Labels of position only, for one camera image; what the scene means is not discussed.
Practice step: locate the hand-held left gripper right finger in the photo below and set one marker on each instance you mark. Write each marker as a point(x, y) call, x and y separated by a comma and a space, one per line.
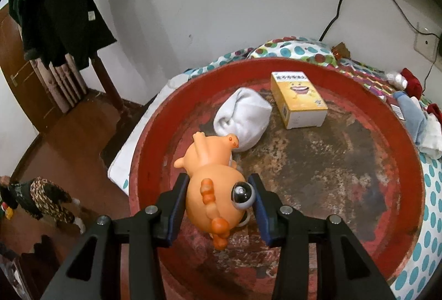
point(260, 213)

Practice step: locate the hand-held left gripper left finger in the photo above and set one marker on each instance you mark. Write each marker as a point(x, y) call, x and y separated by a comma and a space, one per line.
point(174, 217)

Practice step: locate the orange toy pig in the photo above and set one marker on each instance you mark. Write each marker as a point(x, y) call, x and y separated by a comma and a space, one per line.
point(210, 165)

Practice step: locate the round red tray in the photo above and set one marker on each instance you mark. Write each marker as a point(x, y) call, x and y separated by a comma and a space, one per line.
point(345, 162)

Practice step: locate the yellow cardboard box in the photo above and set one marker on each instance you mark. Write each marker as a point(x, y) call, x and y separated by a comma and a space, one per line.
point(297, 93)

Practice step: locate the small white box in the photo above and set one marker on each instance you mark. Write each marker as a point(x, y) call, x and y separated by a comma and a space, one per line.
point(396, 110)

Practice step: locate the blue cloth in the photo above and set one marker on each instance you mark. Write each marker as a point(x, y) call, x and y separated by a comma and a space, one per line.
point(411, 113)

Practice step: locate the white mattress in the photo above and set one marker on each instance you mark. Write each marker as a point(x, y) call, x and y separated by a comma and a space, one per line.
point(121, 165)

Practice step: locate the polka dot blanket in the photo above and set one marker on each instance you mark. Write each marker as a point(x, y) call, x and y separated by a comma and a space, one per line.
point(428, 234)

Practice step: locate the small brown packet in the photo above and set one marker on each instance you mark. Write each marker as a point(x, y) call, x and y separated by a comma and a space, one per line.
point(341, 51)

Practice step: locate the white cloth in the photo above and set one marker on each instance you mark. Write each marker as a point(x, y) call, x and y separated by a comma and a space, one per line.
point(430, 143)

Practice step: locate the small white sock roll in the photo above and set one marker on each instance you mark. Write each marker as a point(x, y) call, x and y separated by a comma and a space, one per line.
point(396, 78)

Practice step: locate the brown wooden door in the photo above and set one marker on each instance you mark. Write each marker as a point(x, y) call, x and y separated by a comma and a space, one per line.
point(13, 62)

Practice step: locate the white wall socket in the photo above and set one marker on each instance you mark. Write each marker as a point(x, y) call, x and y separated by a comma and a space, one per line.
point(424, 43)

